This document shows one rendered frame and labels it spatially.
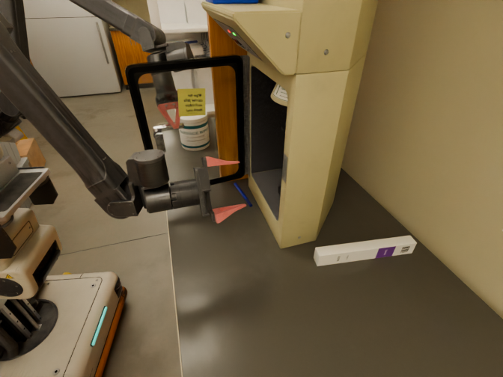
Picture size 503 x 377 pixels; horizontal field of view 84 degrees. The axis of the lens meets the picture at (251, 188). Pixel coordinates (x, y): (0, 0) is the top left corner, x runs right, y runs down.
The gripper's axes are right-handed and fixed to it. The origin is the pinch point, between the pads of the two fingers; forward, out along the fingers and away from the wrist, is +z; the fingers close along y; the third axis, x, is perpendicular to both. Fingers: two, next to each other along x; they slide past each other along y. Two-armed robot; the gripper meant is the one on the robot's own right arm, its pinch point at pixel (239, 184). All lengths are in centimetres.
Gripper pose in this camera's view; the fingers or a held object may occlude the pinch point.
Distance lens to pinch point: 62.2
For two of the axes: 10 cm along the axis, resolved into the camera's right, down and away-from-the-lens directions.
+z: 9.6, -1.7, 2.3
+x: -2.5, -1.0, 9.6
